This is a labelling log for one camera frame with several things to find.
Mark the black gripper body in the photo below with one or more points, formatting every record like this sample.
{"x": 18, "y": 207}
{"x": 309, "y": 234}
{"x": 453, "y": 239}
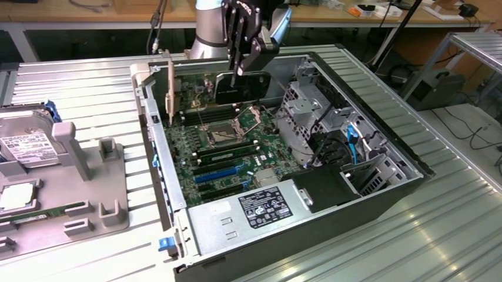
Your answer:
{"x": 259, "y": 17}

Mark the green graphics card black shroud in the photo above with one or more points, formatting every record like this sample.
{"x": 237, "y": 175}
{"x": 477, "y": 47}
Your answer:
{"x": 193, "y": 91}

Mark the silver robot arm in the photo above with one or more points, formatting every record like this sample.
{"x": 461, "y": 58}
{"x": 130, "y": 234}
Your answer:
{"x": 207, "y": 29}

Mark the wooden desk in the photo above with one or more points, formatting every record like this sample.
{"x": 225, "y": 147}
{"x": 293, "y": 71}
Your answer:
{"x": 322, "y": 16}

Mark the metal socket cover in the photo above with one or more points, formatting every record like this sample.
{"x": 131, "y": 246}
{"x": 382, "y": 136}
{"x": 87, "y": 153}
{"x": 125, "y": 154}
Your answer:
{"x": 254, "y": 111}

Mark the silver disk bay cage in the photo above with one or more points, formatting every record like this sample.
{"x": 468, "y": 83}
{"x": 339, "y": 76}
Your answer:
{"x": 302, "y": 105}

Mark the small orange box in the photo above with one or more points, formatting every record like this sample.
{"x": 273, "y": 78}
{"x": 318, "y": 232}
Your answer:
{"x": 354, "y": 11}

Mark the thin metal locking lever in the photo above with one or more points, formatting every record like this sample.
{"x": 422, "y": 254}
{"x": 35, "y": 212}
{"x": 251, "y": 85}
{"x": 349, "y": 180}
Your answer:
{"x": 202, "y": 120}

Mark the CPU socket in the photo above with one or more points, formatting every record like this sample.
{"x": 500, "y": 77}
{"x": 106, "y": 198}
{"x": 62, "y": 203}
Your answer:
{"x": 222, "y": 136}

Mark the green motherboard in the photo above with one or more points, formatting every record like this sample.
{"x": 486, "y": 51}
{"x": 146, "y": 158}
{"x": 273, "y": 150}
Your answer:
{"x": 266, "y": 147}

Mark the white flat box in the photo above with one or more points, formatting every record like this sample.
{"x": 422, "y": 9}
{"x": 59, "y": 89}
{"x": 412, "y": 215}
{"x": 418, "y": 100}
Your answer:
{"x": 388, "y": 11}

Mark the black tripod pole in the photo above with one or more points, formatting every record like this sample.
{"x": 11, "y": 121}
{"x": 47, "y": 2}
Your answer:
{"x": 396, "y": 32}

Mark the dark RAM stick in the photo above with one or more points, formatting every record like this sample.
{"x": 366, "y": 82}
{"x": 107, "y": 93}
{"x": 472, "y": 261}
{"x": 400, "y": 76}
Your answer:
{"x": 223, "y": 158}

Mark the black expansion slot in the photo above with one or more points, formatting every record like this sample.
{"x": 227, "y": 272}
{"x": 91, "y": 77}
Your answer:
{"x": 226, "y": 196}
{"x": 222, "y": 189}
{"x": 215, "y": 169}

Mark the silver chipset heatsink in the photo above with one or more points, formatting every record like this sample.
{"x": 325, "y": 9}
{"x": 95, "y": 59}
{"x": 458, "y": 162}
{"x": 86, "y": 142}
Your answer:
{"x": 267, "y": 177}

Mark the blue expansion slot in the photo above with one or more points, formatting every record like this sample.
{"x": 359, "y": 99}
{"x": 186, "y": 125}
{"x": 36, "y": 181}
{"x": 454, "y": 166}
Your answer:
{"x": 218, "y": 175}

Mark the blue card retention latch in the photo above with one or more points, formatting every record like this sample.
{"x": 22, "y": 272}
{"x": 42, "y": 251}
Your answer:
{"x": 153, "y": 158}

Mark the dark machine box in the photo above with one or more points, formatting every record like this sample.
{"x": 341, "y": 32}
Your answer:
{"x": 440, "y": 88}

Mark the white cardboard box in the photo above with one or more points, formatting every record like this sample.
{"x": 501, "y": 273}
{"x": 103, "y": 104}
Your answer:
{"x": 444, "y": 11}

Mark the black plastic shroud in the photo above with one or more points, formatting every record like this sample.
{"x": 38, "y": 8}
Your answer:
{"x": 322, "y": 188}

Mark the perforated metal disk bay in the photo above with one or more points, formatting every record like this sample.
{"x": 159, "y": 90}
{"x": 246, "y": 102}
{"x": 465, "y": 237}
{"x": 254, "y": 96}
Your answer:
{"x": 373, "y": 176}

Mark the blue disk carrier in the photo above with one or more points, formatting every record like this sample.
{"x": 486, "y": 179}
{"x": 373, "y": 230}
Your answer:
{"x": 52, "y": 111}

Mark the black power adapter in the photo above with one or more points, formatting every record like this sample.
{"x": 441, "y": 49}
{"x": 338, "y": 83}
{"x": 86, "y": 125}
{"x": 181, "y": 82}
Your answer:
{"x": 469, "y": 10}

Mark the grey power supply unit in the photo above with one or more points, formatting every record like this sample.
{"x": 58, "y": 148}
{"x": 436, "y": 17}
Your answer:
{"x": 219, "y": 232}

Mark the grey parts rack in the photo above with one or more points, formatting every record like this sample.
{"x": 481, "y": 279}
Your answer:
{"x": 78, "y": 182}

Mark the black PC case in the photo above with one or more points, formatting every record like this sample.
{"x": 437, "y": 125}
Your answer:
{"x": 333, "y": 235}

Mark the silver hard disk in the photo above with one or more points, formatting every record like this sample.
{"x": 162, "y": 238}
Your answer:
{"x": 27, "y": 147}

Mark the blue case release tab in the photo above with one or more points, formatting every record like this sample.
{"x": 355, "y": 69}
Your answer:
{"x": 165, "y": 245}

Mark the silver CPU chip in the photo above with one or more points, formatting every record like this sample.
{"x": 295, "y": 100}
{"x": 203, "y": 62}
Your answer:
{"x": 15, "y": 196}

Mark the green RAM stick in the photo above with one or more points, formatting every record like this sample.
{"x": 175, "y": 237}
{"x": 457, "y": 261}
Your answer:
{"x": 35, "y": 218}

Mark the aluminium frame table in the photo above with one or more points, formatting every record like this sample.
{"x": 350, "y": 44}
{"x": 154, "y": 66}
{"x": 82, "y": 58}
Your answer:
{"x": 474, "y": 44}

